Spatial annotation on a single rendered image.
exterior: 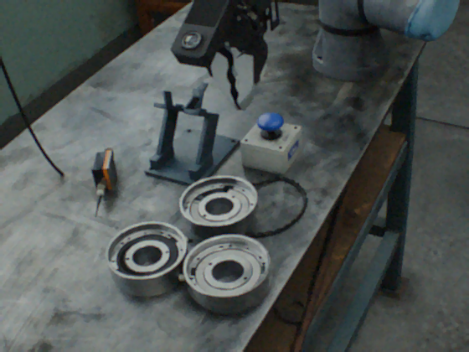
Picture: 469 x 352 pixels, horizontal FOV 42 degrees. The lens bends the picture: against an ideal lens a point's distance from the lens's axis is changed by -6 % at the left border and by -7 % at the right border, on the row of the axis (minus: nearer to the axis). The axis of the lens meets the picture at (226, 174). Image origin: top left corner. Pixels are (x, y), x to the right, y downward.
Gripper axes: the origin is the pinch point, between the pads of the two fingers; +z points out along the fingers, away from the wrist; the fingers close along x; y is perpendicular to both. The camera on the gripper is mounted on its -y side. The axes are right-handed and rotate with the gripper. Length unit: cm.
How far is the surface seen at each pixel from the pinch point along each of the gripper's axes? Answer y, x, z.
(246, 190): -1.2, -0.6, 13.2
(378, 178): 43, -8, 41
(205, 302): -21.3, -4.8, 13.7
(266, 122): 9.2, 0.7, 8.7
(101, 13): 159, 159, 69
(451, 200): 108, -17, 96
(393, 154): 52, -9, 41
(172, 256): -16.2, 2.5, 13.2
